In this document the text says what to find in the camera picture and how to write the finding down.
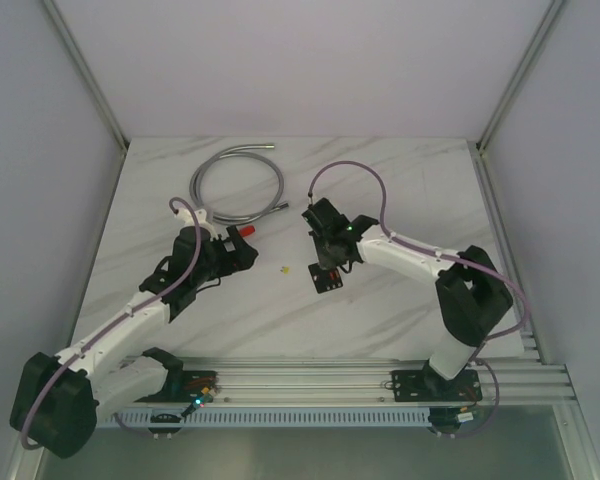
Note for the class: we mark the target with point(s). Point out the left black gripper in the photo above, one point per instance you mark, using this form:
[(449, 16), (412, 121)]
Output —
[(231, 255)]

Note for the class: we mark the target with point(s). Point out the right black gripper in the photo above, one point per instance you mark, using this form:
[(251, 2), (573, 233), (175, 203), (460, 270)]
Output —
[(324, 261)]

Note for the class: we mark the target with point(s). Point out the black fuse box base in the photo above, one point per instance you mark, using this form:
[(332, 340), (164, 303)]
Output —
[(325, 280)]

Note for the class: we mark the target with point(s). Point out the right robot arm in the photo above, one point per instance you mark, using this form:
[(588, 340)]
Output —
[(472, 300)]

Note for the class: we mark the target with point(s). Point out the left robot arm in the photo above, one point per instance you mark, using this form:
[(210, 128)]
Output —
[(61, 398)]

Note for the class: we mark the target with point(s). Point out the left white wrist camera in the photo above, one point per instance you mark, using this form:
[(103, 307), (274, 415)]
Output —
[(203, 217)]

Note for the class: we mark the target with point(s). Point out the aluminium rail frame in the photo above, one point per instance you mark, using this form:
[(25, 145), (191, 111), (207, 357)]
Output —
[(356, 382)]

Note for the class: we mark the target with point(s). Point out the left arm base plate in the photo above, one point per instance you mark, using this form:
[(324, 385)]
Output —
[(191, 385)]

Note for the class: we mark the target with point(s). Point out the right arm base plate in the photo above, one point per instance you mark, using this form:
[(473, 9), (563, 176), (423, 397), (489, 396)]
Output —
[(424, 386)]

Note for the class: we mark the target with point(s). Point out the white slotted cable duct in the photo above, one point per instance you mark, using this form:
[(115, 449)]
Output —
[(294, 417)]

